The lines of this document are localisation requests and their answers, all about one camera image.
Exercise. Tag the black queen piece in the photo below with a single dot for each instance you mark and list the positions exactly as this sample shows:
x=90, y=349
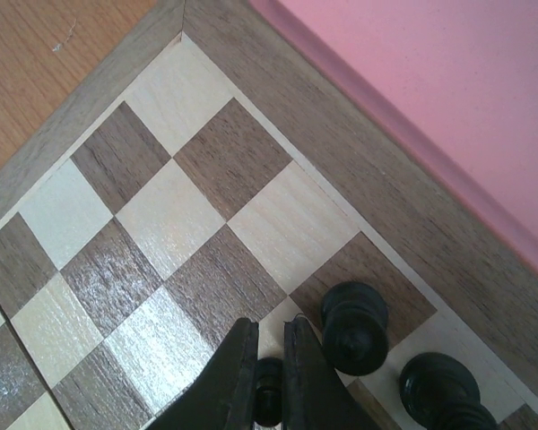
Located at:
x=354, y=318

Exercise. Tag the black king piece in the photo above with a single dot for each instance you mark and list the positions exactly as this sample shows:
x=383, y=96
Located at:
x=439, y=392

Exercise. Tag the pink plastic tray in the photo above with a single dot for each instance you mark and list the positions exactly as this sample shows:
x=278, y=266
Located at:
x=455, y=82

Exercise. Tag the wooden chess board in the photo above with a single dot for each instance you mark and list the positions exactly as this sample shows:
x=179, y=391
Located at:
x=167, y=167

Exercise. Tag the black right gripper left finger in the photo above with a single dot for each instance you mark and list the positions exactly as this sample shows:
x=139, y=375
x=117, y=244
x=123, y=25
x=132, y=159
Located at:
x=222, y=396

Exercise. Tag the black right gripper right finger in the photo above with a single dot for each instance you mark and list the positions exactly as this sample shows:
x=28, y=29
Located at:
x=313, y=395

